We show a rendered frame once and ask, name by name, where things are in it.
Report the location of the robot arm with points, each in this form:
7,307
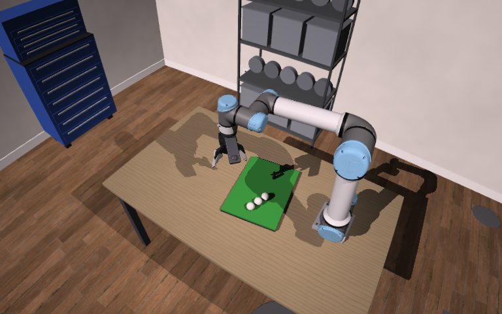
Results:
351,161

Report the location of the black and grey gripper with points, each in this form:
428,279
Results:
218,152

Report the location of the green turf mat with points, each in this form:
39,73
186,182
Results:
261,176

